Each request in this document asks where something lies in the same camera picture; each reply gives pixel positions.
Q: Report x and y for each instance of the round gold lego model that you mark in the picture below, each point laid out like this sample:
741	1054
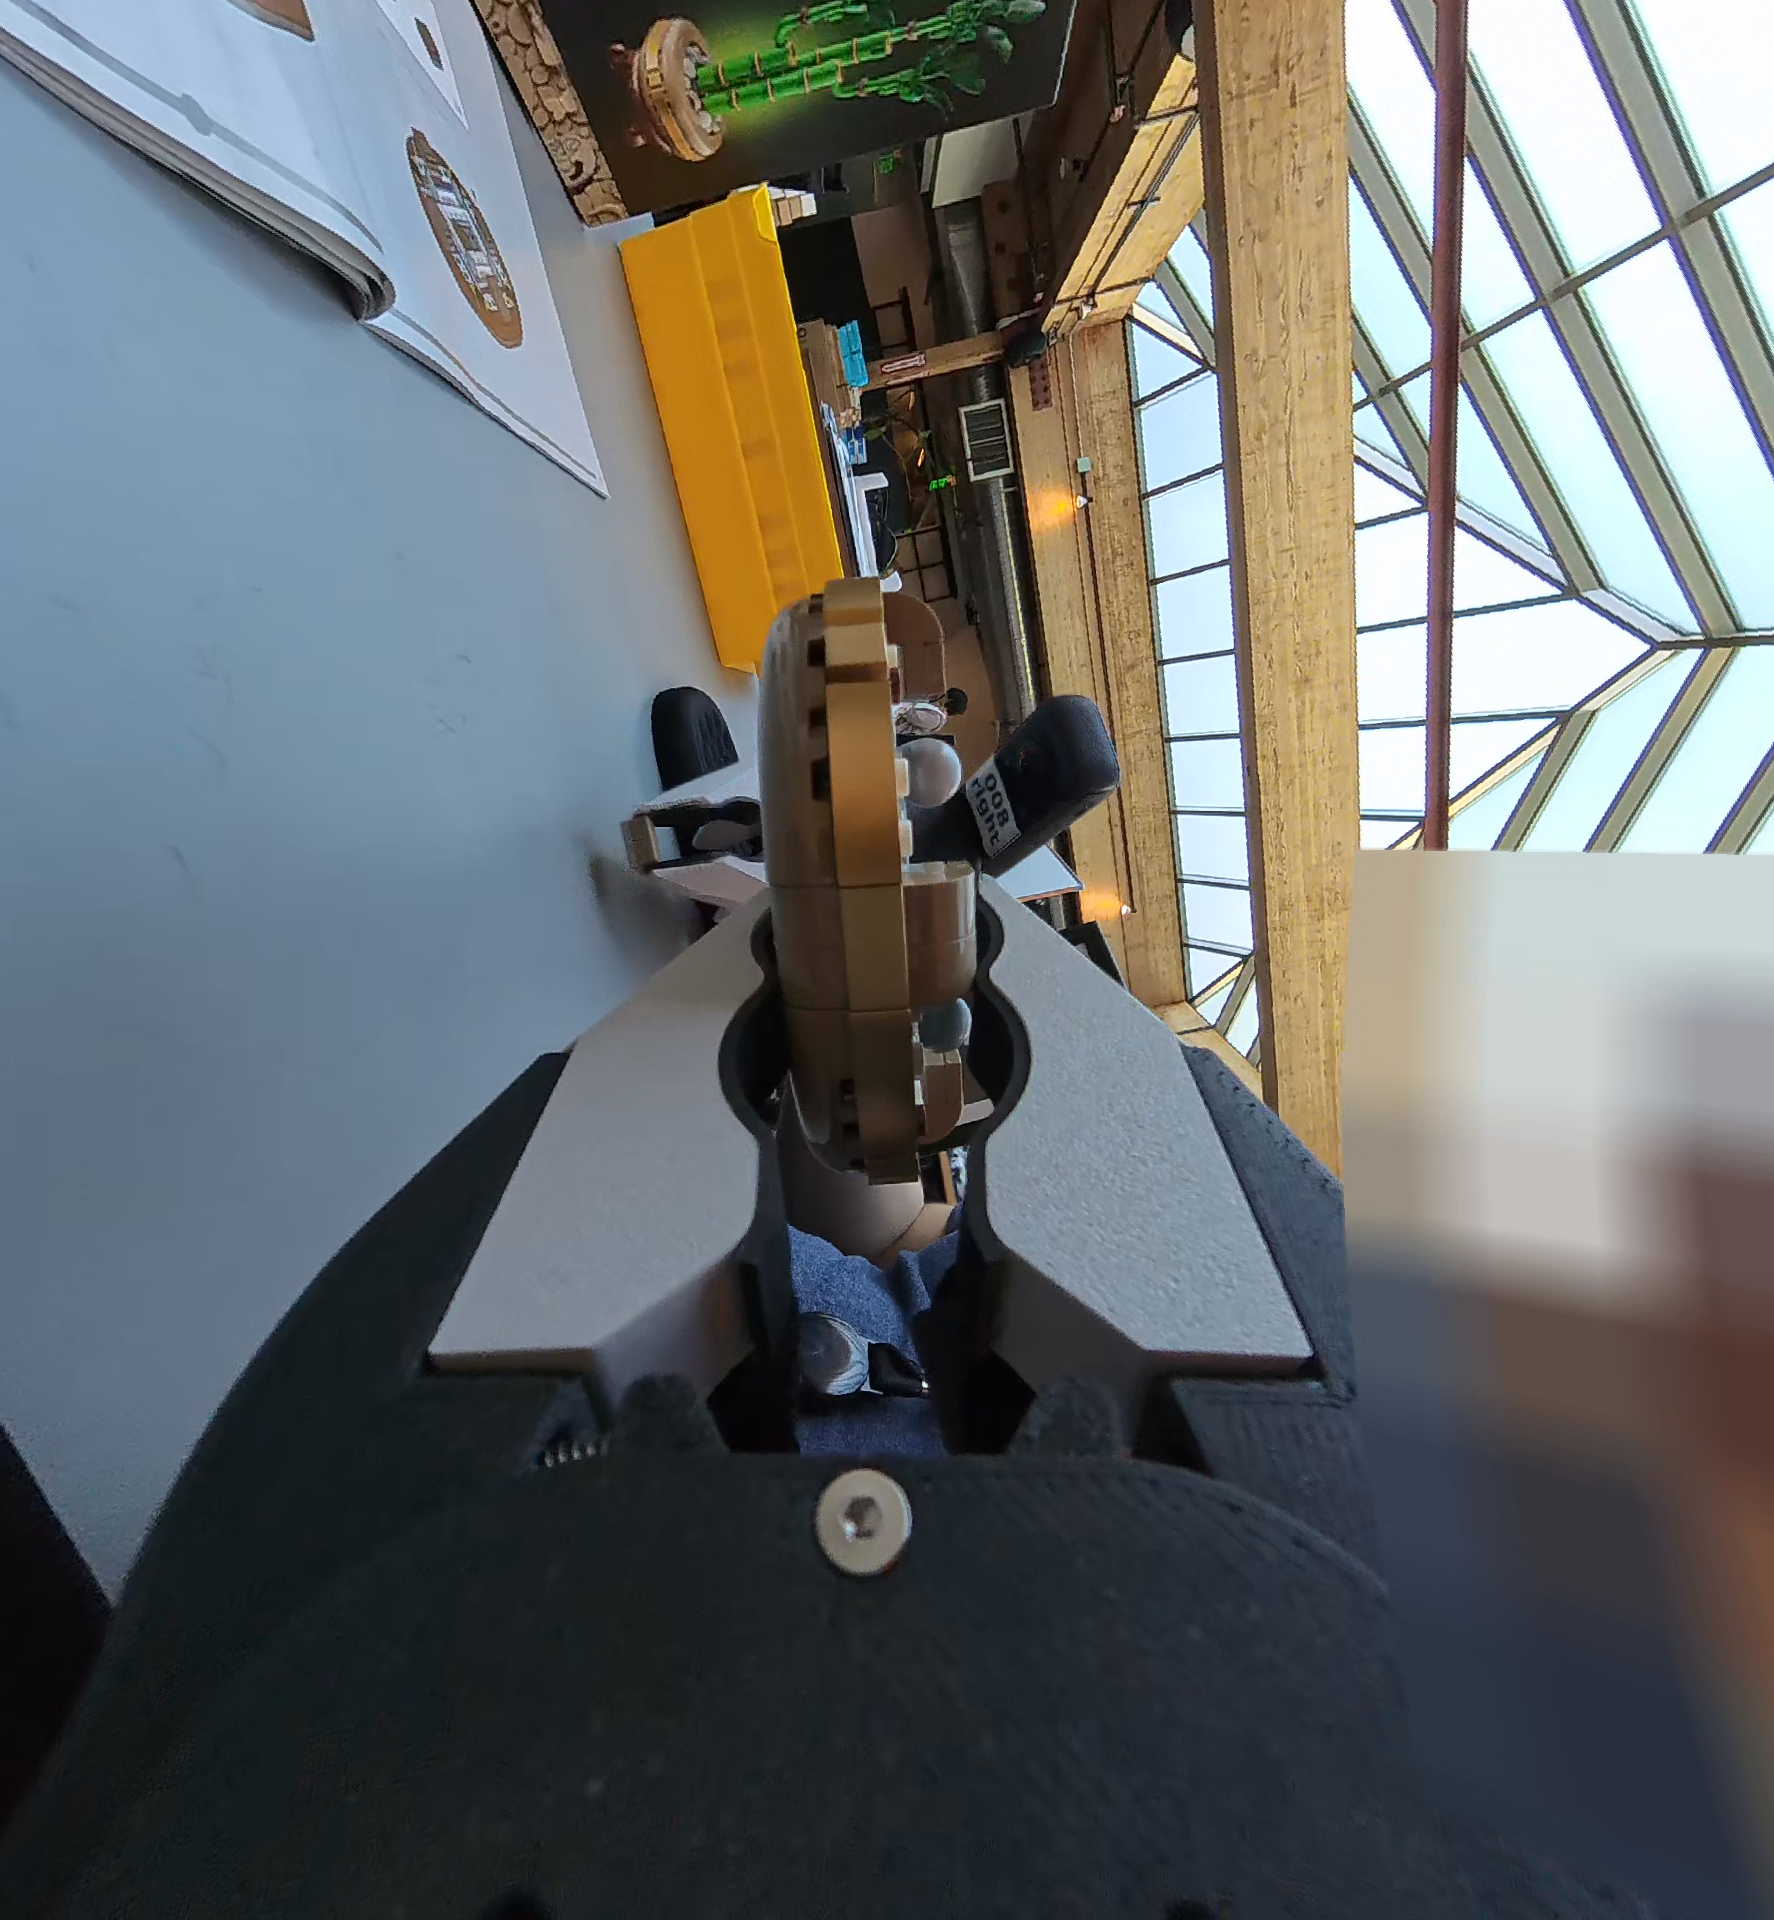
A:
844	899

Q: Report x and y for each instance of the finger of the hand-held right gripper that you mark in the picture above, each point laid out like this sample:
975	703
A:
711	897
709	818

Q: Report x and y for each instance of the red pipe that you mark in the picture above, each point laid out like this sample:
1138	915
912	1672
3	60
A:
1449	452

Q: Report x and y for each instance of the brown lego plate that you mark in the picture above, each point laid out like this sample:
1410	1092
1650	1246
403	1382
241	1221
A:
645	843

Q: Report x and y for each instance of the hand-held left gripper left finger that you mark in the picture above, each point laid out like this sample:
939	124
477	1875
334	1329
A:
599	1199

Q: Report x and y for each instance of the black lego set box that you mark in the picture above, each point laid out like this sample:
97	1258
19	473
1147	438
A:
826	89

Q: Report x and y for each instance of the black mesh chair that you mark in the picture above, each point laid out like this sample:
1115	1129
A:
699	734

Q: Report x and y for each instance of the yellow plastic bin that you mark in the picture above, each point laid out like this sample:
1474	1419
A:
725	421

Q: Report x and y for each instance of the metal air duct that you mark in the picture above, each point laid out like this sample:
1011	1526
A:
999	527

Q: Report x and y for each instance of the lego instruction booklet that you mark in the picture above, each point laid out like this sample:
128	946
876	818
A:
302	153

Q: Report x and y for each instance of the glass skylight windows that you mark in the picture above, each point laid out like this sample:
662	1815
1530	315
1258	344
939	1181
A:
1622	379

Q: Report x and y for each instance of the person's blue jeans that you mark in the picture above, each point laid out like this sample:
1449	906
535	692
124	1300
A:
867	1414

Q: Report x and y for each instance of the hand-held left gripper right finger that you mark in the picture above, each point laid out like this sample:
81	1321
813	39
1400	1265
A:
1138	1199

